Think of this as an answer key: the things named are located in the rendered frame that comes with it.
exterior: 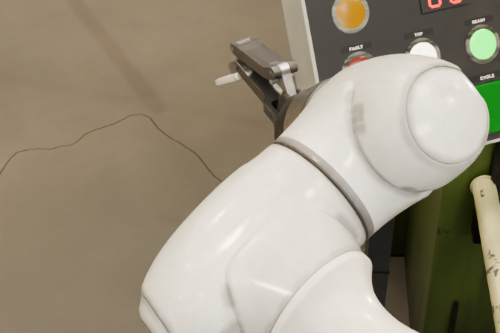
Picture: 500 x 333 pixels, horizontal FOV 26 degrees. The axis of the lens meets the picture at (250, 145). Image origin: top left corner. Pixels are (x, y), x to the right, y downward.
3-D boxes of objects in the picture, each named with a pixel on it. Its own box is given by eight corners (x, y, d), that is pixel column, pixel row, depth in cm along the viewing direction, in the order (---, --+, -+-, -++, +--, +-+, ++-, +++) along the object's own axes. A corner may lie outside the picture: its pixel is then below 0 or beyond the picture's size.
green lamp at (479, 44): (498, 62, 160) (501, 37, 157) (466, 62, 160) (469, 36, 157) (495, 51, 162) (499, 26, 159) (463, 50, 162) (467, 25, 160)
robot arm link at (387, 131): (359, 36, 89) (245, 141, 86) (453, 8, 74) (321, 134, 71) (437, 135, 91) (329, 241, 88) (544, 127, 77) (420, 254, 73)
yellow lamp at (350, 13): (366, 32, 152) (368, 5, 150) (332, 31, 153) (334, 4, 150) (365, 21, 155) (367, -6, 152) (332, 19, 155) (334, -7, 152)
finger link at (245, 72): (280, 138, 100) (280, 127, 99) (227, 70, 107) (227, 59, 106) (318, 125, 101) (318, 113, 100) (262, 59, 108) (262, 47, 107)
